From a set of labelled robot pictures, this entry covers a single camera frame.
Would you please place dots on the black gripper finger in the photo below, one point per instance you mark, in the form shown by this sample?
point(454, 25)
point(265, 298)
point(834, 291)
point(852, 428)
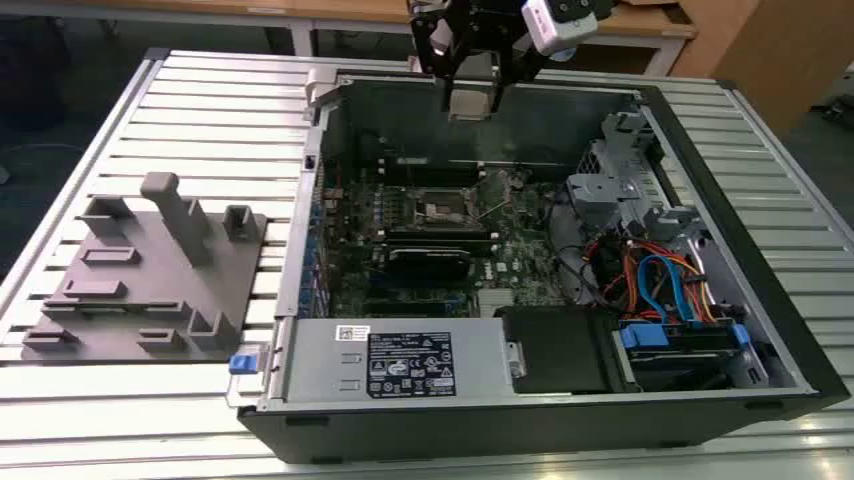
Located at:
point(450, 65)
point(521, 55)

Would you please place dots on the silver CPU plate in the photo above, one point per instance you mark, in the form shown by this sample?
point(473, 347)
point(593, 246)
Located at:
point(474, 106)

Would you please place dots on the black RAM slot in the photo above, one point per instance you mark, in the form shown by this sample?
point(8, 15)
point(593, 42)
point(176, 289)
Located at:
point(417, 178)
point(434, 232)
point(417, 170)
point(434, 242)

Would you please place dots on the CPU socket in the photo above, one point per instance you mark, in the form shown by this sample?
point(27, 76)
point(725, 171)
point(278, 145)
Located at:
point(443, 210)

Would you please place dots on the black plastic drive cover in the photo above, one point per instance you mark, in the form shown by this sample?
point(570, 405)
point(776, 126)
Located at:
point(561, 350)

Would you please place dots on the grey case release latch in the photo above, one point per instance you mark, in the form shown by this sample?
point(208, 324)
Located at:
point(321, 87)

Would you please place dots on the silver metal drive cage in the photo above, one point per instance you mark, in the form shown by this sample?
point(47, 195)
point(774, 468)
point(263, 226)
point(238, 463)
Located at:
point(601, 192)

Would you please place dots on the green motherboard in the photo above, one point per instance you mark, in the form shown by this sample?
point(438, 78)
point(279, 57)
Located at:
point(527, 250)

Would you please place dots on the wooden cabinet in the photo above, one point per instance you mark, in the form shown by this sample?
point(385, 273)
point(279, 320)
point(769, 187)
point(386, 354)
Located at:
point(788, 60)

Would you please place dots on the silver chipset heatsink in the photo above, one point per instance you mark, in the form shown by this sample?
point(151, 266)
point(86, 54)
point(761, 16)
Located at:
point(497, 297)

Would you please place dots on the hard disk in blue carrier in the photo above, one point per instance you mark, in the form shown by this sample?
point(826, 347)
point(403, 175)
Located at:
point(643, 337)

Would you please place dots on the silver power supply unit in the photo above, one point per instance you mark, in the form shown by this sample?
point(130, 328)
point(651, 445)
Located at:
point(314, 360)

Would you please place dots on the grey parts rack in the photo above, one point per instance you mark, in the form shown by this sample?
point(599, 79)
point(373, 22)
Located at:
point(167, 300)

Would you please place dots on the blue plastic case latch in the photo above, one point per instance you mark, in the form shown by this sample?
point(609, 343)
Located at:
point(242, 364)

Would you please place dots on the black PC case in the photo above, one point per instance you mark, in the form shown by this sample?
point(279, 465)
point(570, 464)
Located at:
point(467, 435)

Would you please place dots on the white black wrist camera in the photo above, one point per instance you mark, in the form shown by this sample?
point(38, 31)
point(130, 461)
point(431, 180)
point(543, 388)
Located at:
point(554, 25)

